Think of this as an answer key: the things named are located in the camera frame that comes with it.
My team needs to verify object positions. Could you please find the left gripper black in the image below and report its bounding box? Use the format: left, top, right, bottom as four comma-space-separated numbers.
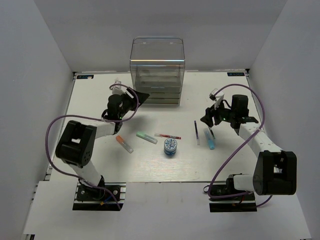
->
118, 87, 150, 119

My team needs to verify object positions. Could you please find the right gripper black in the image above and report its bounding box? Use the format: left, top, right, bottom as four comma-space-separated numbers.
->
200, 98, 236, 128

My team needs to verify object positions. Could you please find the purple pen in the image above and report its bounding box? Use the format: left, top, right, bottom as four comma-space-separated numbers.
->
194, 120, 200, 146

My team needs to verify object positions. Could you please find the blue capped tube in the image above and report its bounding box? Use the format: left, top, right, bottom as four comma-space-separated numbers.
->
203, 128, 215, 150

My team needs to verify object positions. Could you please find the clear drawer organizer box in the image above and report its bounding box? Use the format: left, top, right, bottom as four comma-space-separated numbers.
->
130, 36, 186, 106

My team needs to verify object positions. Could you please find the green capped tube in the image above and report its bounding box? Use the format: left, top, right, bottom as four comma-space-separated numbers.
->
136, 131, 158, 144

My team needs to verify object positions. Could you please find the red pen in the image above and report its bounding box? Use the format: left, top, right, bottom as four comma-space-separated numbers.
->
154, 133, 182, 140

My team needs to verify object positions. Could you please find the blue patterned tape roll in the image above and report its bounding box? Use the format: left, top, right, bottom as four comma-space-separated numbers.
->
163, 138, 178, 156

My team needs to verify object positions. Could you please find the orange capped tube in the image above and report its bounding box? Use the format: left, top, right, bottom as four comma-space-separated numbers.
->
115, 135, 134, 154

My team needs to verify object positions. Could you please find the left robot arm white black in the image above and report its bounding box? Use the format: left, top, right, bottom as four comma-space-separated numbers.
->
55, 87, 150, 200

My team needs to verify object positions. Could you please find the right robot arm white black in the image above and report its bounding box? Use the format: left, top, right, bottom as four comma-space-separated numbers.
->
200, 94, 297, 200

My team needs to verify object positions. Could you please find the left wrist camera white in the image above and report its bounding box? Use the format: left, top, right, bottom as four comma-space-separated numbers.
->
109, 79, 135, 99

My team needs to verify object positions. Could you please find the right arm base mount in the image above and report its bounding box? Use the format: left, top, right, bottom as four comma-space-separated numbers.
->
203, 173, 257, 213

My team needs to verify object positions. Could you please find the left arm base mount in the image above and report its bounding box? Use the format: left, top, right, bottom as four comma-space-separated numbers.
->
72, 182, 127, 212

